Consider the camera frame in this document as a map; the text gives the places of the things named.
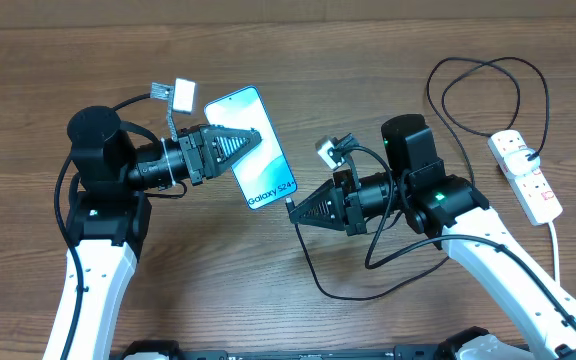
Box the Samsung Galaxy smartphone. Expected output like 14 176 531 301
204 86 297 210

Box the white power strip cord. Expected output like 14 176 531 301
547 221 562 286

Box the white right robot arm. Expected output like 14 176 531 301
286 114 576 359

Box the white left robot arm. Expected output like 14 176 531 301
44 106 262 359

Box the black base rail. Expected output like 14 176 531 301
112 327 534 360

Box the black charger cable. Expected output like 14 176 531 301
285 56 551 302

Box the white power strip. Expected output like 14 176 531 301
488 130 563 226

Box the white charger plug adapter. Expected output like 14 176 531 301
501 148 541 180

